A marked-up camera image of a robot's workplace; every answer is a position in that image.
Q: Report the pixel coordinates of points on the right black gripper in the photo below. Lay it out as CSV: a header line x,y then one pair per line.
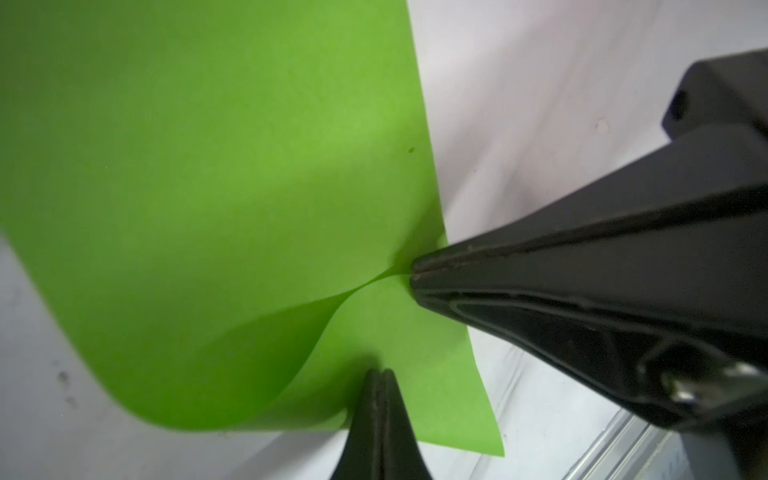
x,y
713,172

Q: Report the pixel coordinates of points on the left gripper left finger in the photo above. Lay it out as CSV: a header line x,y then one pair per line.
x,y
362,457

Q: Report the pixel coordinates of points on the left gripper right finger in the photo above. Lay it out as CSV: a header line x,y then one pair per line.
x,y
400,455

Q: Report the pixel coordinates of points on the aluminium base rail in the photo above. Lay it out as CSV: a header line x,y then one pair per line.
x,y
629,448

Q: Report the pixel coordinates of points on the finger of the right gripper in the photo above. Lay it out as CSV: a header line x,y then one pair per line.
x,y
670,324

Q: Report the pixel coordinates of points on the green square paper sheet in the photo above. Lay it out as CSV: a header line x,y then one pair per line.
x,y
219,202

